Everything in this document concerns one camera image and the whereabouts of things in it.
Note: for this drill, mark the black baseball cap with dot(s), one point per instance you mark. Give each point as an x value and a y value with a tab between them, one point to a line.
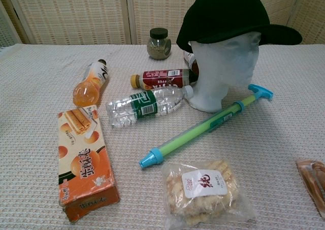
228	16

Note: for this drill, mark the white foam mannequin head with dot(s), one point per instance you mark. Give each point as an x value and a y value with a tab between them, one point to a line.
218	75

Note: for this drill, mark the clear green label water bottle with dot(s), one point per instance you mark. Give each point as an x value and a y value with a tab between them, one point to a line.
144	105

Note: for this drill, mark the red label drink bottle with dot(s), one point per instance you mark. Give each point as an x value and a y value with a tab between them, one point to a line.
162	79

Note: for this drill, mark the green blue water pump toy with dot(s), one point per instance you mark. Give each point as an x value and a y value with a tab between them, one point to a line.
193	131

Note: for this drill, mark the white bottle with yellow cap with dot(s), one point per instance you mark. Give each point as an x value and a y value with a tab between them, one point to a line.
189	58

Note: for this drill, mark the glass jar with black lid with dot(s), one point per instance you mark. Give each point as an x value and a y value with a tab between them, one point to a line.
158	47

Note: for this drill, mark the orange juice bottle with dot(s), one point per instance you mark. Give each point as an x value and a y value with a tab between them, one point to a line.
89	85

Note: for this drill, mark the clear bag of cookies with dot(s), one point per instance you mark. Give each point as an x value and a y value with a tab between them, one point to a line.
203	189

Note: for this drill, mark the orange egg roll box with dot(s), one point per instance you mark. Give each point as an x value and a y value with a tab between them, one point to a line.
83	159

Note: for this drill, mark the white woven table cloth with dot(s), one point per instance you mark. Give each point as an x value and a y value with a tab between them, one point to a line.
38	138

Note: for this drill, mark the beige woven folding screen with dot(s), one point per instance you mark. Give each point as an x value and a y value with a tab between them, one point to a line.
76	11

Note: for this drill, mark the orange sauce pouch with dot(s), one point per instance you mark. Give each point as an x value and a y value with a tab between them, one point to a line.
313	179

